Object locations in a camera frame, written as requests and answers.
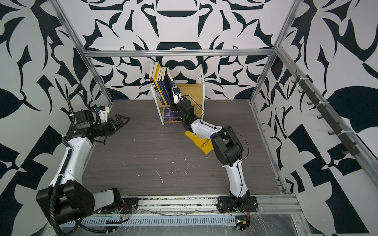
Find purple portrait book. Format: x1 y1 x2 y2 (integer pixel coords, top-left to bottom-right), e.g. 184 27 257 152
163 107 182 123

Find small yellow cartoon book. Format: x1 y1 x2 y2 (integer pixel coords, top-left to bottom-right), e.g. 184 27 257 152
185 131 214 155

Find blue book yellow label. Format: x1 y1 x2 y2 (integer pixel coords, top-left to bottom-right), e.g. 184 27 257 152
166 67 176 103
162 67 174 105
157 67 168 105

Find large yellow book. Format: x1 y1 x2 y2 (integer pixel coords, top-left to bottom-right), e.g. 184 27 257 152
152 62 165 105

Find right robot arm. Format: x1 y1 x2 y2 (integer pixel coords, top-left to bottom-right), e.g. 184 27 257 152
170 98 250 207

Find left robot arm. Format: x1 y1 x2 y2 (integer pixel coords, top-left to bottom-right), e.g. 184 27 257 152
36 92 131 236

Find wooden white-framed bookshelf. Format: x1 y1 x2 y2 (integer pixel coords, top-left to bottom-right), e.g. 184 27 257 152
148 65 206 125

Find small green-lit electronics box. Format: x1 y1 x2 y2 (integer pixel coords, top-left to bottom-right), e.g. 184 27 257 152
235 215 251 231

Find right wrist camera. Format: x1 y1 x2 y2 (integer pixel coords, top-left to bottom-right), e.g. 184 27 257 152
172 86 182 105

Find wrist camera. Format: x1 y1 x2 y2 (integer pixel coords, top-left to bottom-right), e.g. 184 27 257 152
95 105 110 123
172 86 182 105

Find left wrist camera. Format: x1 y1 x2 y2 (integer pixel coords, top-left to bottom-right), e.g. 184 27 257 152
95 105 110 123

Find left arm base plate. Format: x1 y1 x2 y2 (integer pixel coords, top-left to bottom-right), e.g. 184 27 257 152
117 197 139 214

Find aluminium front rail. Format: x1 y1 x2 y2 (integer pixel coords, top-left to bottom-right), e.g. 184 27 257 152
47 193 311 228

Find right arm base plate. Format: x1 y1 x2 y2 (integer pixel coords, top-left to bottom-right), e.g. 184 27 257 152
217 196 258 213

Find wall hook rail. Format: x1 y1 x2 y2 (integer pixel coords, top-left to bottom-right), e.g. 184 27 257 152
292 69 361 156

